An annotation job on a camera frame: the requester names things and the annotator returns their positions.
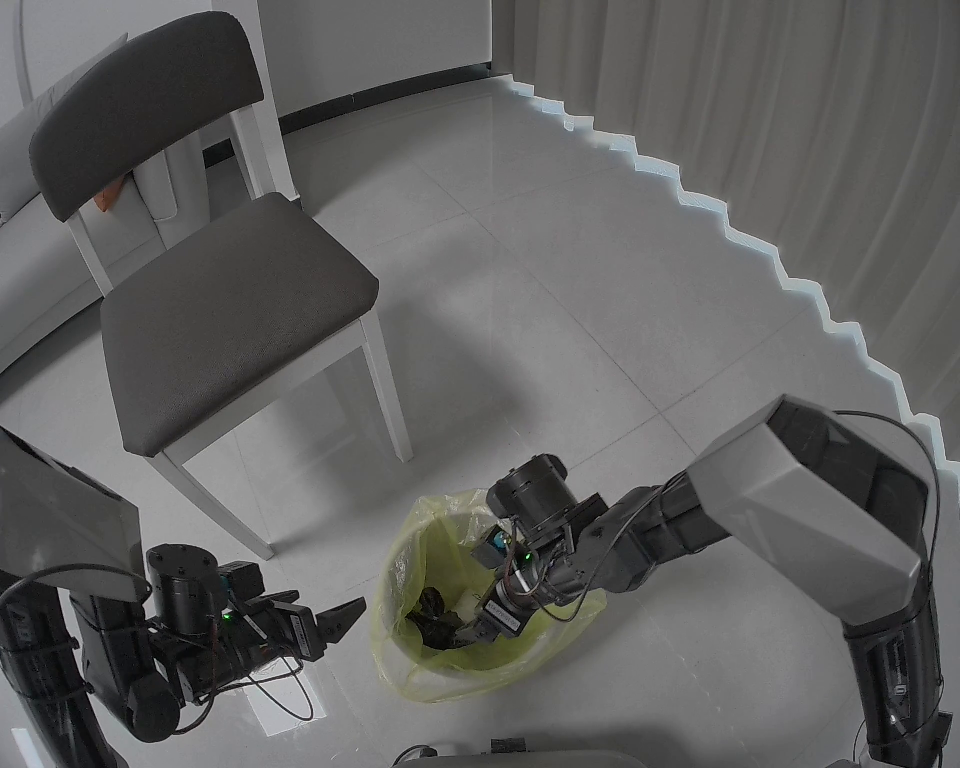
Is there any grey trash bin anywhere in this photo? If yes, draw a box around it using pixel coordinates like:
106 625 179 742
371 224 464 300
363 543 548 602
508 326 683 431
372 517 579 682

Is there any white curtain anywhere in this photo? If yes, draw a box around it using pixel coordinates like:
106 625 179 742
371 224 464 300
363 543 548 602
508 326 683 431
491 0 960 481

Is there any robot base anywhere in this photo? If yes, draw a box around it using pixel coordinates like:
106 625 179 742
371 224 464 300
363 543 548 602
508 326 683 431
393 737 624 768

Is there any white chair with grey cushions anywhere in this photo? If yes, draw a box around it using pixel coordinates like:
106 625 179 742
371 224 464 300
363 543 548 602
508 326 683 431
28 9 415 564

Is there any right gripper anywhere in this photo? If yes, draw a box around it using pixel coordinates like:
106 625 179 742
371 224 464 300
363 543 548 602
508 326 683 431
452 562 560 650

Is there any pale grey pillow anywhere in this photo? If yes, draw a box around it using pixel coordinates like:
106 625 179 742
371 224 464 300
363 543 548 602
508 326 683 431
22 33 132 132

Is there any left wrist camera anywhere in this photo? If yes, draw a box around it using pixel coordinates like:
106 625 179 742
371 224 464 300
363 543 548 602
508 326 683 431
216 561 267 603

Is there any yellow plastic bag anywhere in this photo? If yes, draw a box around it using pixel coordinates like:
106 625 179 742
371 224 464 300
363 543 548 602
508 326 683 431
371 487 609 706

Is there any black plastic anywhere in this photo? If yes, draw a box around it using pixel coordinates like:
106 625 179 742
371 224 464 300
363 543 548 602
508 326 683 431
408 588 481 650

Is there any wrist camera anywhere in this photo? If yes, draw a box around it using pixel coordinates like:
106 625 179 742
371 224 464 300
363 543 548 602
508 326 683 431
471 525 519 570
216 561 267 603

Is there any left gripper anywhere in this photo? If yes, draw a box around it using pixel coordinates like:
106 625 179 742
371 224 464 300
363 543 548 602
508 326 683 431
255 592 369 663

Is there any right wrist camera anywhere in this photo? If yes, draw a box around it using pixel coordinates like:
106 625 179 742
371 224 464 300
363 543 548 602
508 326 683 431
471 525 519 570

